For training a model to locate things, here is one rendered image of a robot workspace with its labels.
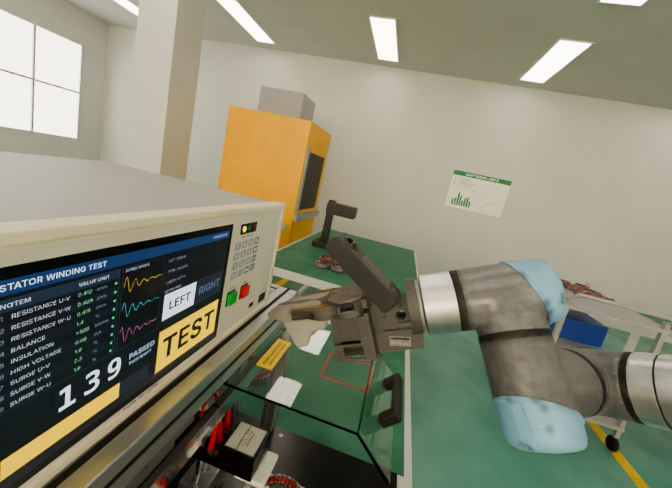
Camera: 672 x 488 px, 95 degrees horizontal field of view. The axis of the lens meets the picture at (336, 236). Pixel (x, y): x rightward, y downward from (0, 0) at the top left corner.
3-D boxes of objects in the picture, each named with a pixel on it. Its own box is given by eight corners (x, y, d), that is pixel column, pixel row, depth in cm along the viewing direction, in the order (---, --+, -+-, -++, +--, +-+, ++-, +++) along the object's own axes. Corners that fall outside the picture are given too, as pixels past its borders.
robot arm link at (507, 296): (582, 323, 31) (551, 245, 34) (465, 334, 33) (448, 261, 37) (557, 333, 37) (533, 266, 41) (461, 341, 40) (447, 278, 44)
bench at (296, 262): (399, 310, 370) (415, 250, 356) (392, 421, 191) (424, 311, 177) (313, 284, 390) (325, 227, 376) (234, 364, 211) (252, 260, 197)
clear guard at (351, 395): (395, 379, 65) (402, 354, 63) (388, 485, 41) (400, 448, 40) (254, 332, 71) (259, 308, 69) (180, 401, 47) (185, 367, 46)
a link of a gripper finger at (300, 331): (267, 355, 42) (330, 349, 40) (257, 314, 42) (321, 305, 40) (276, 344, 45) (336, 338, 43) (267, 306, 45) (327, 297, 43)
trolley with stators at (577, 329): (551, 373, 297) (590, 275, 278) (622, 462, 200) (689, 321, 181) (487, 353, 308) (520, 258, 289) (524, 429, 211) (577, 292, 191)
